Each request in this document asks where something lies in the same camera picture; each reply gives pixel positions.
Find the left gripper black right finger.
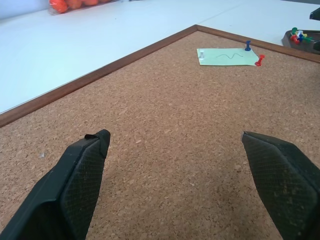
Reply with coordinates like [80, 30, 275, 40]
[241, 131, 320, 240]

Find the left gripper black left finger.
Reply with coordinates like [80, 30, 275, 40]
[0, 129, 111, 240]

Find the light green paper note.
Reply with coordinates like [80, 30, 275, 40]
[196, 47, 258, 67]

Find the dark brown pin tray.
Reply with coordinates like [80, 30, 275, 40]
[281, 28, 320, 55]

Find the bag of small oranges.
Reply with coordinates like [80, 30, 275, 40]
[48, 0, 113, 16]

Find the cork board with wooden frame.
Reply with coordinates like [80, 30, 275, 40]
[0, 24, 320, 240]

